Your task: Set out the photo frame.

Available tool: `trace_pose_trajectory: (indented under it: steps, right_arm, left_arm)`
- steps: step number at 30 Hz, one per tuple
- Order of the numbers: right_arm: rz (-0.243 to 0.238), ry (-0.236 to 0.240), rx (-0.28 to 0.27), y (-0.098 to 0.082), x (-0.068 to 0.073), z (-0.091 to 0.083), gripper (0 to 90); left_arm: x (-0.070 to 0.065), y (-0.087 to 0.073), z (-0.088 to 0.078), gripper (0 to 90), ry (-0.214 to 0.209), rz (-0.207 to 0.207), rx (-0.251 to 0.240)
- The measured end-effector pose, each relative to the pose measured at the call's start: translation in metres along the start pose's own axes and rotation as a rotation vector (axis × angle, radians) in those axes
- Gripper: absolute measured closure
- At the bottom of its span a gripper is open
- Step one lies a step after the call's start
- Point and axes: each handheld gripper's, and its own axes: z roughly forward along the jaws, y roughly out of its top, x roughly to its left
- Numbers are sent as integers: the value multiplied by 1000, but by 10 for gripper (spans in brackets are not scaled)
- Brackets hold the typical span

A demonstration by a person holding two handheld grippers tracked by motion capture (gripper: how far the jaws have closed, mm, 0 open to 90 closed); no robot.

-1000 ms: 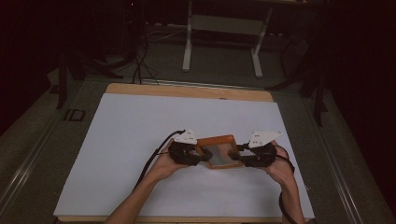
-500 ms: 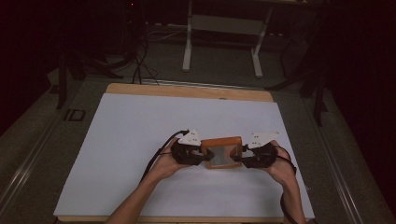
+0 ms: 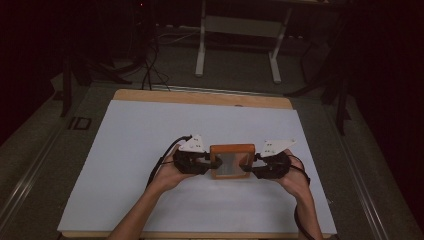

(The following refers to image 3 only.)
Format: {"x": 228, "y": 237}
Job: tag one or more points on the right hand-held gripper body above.
{"x": 275, "y": 158}

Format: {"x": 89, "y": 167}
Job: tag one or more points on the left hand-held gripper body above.
{"x": 190, "y": 156}

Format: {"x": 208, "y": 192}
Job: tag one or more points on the orange box with clear lid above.
{"x": 232, "y": 163}

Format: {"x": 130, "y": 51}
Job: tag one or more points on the person's left hand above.
{"x": 168, "y": 173}

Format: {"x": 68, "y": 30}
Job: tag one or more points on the person's right hand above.
{"x": 296, "y": 178}

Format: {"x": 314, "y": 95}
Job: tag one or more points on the white table mat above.
{"x": 133, "y": 166}

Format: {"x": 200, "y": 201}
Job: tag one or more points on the black metal stand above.
{"x": 340, "y": 100}
{"x": 66, "y": 83}

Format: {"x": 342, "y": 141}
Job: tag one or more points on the black floor bracket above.
{"x": 79, "y": 123}

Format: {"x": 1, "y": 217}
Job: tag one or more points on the white metal desk frame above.
{"x": 240, "y": 26}

